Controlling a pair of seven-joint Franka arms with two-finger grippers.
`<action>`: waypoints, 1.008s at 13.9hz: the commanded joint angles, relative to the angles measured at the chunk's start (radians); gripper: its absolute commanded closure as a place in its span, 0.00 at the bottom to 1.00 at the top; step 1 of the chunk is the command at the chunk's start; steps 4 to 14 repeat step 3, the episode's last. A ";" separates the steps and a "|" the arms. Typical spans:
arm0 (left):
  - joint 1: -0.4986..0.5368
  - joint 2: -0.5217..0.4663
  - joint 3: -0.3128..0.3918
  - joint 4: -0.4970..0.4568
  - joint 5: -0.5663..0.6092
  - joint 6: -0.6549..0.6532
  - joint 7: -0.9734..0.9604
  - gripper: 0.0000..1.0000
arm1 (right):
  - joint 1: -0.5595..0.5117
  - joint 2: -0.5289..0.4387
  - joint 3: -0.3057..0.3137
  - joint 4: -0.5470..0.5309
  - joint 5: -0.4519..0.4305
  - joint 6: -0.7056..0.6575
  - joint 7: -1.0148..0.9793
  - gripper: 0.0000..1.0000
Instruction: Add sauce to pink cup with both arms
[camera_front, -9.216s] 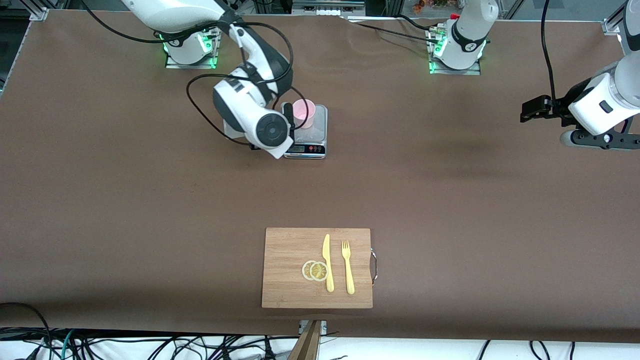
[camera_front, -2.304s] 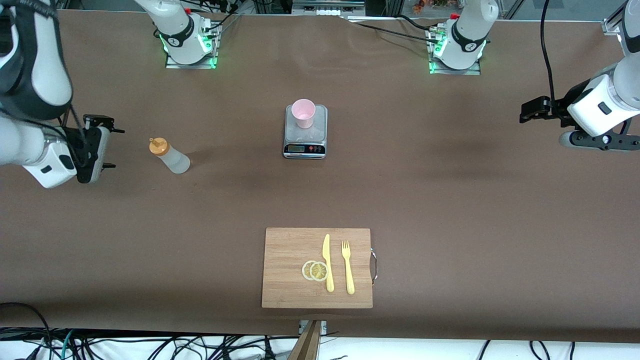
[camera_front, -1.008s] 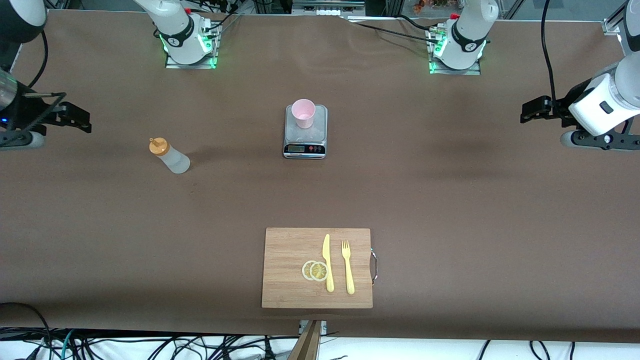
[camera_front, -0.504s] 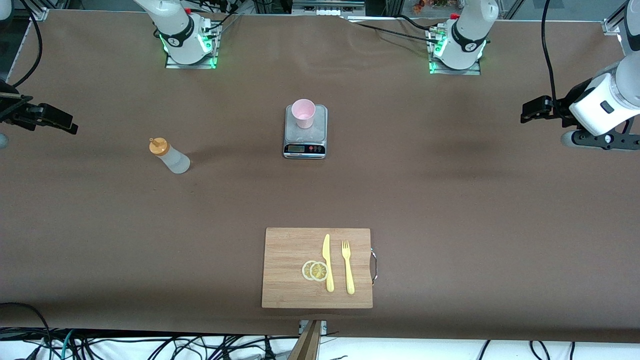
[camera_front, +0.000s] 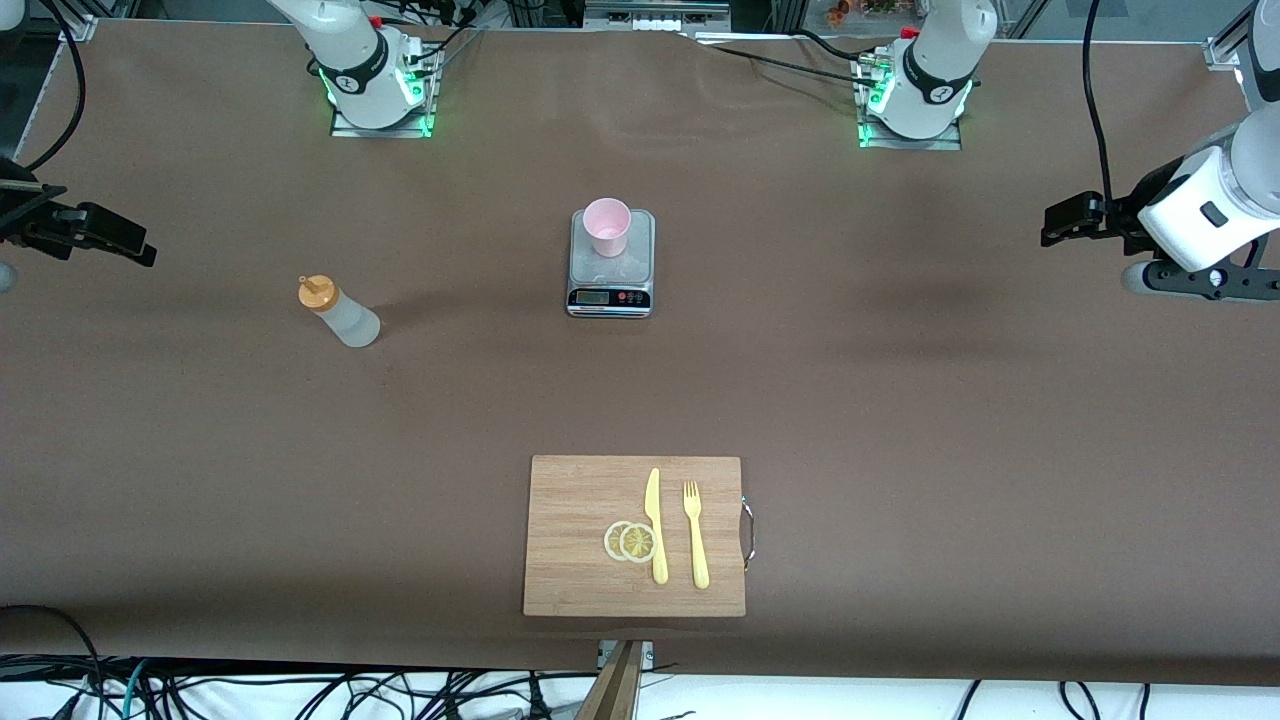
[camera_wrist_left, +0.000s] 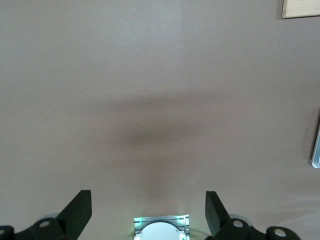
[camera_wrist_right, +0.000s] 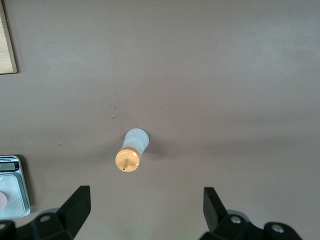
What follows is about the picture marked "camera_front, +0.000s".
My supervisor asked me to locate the translucent sauce bottle orange cap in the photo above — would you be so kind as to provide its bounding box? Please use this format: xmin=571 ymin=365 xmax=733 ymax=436
xmin=298 ymin=275 xmax=382 ymax=349

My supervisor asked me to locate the pink plastic cup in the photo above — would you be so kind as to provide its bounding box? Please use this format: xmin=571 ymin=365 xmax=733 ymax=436
xmin=583 ymin=198 xmax=633 ymax=259

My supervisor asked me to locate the colourful toy food pile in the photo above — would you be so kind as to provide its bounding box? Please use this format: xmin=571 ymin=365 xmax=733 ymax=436
xmin=825 ymin=0 xmax=906 ymax=26

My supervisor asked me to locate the silver digital kitchen scale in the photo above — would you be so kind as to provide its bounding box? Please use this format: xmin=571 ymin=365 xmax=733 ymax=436
xmin=566 ymin=208 xmax=657 ymax=319

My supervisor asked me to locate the white power strip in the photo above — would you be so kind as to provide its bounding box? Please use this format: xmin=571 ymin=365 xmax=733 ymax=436
xmin=585 ymin=0 xmax=731 ymax=33

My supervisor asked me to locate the yellow plastic fork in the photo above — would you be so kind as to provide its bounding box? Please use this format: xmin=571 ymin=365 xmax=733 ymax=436
xmin=682 ymin=480 xmax=711 ymax=590

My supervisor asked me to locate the yellow plastic knife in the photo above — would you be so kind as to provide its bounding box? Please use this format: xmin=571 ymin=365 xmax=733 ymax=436
xmin=644 ymin=467 xmax=670 ymax=586

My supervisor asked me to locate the wooden cutting board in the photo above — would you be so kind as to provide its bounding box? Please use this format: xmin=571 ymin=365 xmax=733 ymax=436
xmin=522 ymin=455 xmax=748 ymax=618

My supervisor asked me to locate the wooden beam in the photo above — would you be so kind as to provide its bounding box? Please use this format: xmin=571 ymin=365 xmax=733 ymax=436
xmin=575 ymin=640 xmax=646 ymax=720

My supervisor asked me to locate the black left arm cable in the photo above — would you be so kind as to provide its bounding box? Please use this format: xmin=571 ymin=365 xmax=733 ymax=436
xmin=1082 ymin=0 xmax=1113 ymax=198

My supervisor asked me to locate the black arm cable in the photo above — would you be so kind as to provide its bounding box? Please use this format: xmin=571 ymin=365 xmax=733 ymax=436
xmin=1082 ymin=0 xmax=1113 ymax=198
xmin=25 ymin=0 xmax=87 ymax=171

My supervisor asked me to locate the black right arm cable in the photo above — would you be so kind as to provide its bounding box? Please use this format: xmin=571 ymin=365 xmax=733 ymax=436
xmin=25 ymin=0 xmax=87 ymax=171

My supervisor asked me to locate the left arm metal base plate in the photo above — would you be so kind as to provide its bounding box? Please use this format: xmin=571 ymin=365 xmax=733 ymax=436
xmin=858 ymin=50 xmax=963 ymax=151

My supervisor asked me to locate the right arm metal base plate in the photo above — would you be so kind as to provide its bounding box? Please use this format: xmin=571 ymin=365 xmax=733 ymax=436
xmin=330 ymin=45 xmax=438 ymax=139

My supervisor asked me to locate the black cable between bases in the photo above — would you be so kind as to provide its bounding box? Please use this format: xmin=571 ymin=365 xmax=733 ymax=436
xmin=690 ymin=30 xmax=886 ymax=91

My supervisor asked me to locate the black base cable bundle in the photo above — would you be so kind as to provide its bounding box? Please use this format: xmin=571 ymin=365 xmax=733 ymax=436
xmin=400 ymin=0 xmax=483 ymax=63

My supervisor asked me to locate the black looped floor cable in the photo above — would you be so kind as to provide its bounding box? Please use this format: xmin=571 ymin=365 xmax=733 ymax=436
xmin=0 ymin=604 xmax=106 ymax=720

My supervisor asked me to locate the teal floor cable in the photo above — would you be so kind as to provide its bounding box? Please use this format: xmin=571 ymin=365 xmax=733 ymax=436
xmin=55 ymin=658 xmax=153 ymax=720

